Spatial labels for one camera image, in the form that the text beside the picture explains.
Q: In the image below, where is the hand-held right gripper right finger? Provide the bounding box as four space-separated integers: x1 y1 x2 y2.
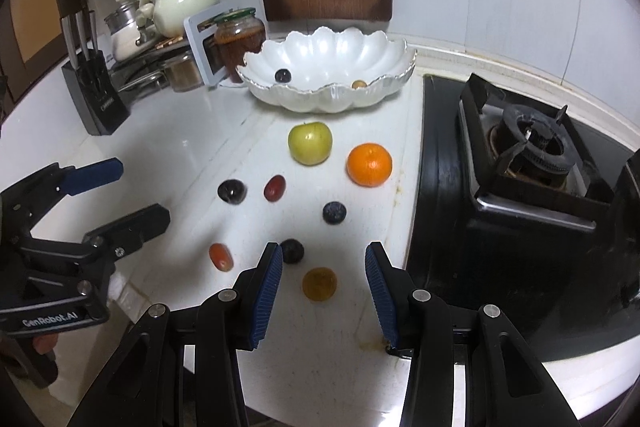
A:
364 241 581 427

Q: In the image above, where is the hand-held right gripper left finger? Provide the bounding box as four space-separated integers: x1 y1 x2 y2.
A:
67 242 285 427

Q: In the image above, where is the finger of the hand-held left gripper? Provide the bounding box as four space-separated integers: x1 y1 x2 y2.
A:
20 203 171 293
0 158 124 233

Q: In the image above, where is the white scalloped bowl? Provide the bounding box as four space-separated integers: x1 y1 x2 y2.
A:
236 26 417 114

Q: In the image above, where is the person's left hand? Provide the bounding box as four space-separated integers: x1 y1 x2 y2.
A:
31 335 58 358

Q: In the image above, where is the black knife block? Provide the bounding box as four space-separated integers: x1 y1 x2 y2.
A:
61 49 132 136

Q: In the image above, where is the black gas stove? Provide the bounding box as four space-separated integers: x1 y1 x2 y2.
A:
405 74 640 363

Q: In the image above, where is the small glass spice jar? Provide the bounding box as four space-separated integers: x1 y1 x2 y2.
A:
162 52 205 94

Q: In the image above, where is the orange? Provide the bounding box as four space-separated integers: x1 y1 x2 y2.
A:
346 142 393 188

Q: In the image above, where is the white pot with glass lid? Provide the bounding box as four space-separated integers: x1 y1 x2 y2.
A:
104 0 151 62

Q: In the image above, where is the green apple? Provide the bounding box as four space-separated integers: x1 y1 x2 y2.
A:
287 121 333 166

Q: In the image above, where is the cream ceramic teapot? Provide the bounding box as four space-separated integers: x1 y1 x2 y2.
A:
136 0 221 38

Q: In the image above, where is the green lidded sauce jar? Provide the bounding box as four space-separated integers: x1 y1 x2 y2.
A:
214 8 267 84

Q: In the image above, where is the black burner grate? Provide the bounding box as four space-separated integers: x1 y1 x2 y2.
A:
612 162 640 308
457 73 615 233

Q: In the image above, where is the white rectangular frame stand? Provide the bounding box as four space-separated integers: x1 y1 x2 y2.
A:
183 2 241 86

